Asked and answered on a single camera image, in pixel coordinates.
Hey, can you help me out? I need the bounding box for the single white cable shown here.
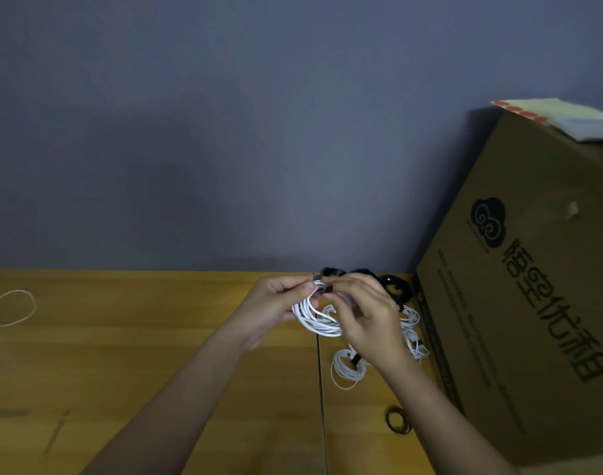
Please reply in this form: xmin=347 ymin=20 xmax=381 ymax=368
xmin=402 ymin=327 xmax=431 ymax=362
xmin=329 ymin=344 xmax=370 ymax=392
xmin=290 ymin=282 xmax=347 ymax=339
xmin=398 ymin=305 xmax=424 ymax=333

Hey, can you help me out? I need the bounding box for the flat white packet orange edge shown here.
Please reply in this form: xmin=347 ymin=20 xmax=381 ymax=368
xmin=492 ymin=98 xmax=603 ymax=144

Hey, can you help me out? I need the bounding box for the person's right hand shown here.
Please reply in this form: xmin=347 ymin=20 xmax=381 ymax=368
xmin=321 ymin=272 xmax=418 ymax=377

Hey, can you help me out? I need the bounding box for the group of black cable ties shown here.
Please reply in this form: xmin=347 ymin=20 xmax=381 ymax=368
xmin=385 ymin=405 xmax=414 ymax=436

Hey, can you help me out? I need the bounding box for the person's left hand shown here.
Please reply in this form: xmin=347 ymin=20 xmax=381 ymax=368
xmin=225 ymin=274 xmax=325 ymax=352

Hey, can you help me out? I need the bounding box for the person's left forearm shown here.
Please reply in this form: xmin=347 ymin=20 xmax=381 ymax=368
xmin=84 ymin=331 xmax=258 ymax=475

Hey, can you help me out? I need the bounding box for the cardboard box with black print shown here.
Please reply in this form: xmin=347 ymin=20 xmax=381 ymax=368
xmin=412 ymin=106 xmax=603 ymax=471

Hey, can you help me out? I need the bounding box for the person's right forearm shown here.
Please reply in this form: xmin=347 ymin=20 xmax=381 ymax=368
xmin=381 ymin=356 xmax=515 ymax=475

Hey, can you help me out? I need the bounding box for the tangle of white cables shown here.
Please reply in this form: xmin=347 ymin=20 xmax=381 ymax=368
xmin=0 ymin=288 xmax=38 ymax=329

